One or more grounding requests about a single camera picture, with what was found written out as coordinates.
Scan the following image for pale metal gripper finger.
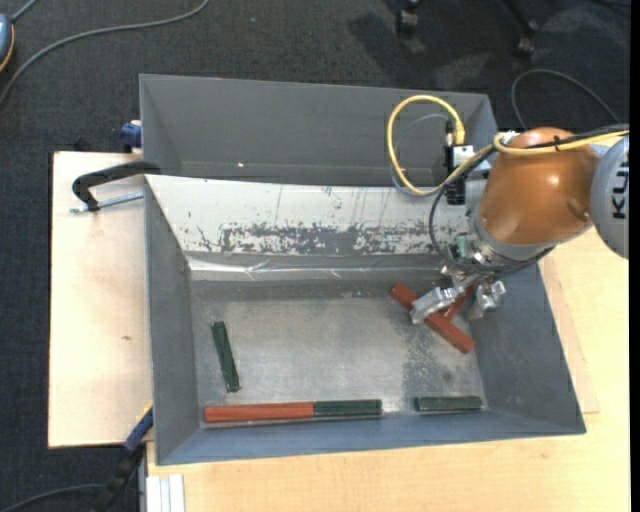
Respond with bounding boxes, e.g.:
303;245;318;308
409;286;467;326
469;279;507;322

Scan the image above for dark green flat block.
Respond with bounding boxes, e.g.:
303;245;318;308
313;398;384;418
210;320;242;394
413;395;485;414

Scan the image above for black cylinder on white bracket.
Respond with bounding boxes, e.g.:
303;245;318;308
442;142;476;207

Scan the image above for grey metal bin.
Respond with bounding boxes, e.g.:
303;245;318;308
138;73;587;466

